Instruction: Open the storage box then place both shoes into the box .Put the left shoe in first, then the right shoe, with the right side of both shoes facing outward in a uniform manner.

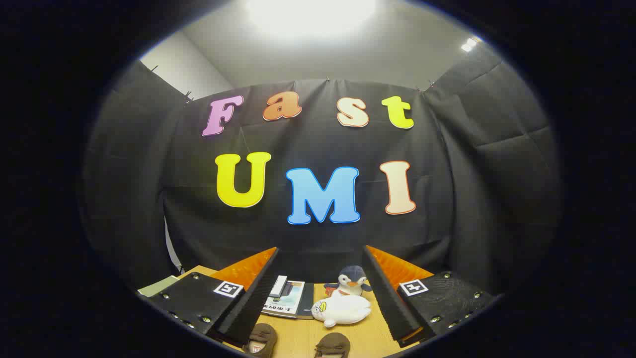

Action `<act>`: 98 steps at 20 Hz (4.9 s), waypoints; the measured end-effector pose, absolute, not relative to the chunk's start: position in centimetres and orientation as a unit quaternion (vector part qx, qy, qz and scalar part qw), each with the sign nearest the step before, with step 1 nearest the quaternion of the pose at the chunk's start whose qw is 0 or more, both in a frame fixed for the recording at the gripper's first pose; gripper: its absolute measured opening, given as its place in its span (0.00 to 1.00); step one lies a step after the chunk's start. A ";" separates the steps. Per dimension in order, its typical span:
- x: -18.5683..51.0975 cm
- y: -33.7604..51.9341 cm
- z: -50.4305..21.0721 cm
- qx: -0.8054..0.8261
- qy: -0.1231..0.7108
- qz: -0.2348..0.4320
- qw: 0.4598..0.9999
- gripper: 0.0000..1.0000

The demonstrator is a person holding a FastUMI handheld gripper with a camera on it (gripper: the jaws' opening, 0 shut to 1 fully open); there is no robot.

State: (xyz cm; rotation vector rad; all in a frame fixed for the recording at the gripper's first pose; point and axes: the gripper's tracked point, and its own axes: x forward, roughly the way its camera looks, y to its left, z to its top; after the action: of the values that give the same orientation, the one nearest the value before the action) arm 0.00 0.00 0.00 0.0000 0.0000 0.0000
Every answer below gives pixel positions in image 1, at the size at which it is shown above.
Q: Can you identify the brown fuzzy shoe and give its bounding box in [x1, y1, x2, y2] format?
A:
[243, 323, 278, 357]
[315, 332, 351, 358]

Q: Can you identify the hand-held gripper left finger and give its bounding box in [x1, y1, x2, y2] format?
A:
[147, 247, 280, 346]

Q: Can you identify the book with pale blue cover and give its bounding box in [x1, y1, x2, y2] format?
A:
[262, 281, 315, 320]

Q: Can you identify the cream fabric storage box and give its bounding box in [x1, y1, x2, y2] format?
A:
[137, 275, 180, 298]

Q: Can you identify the white duck plush toy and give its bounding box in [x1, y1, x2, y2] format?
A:
[312, 291, 372, 329]

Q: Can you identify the grey penguin plush toy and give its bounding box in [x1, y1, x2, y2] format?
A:
[324, 265, 373, 298]

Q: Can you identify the book with blue picture cover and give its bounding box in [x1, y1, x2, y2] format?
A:
[268, 275, 288, 299]

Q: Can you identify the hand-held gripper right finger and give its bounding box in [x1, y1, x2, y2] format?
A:
[362, 245, 498, 348]

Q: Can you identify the large ceiling light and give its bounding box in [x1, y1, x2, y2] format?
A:
[243, 0, 378, 36]

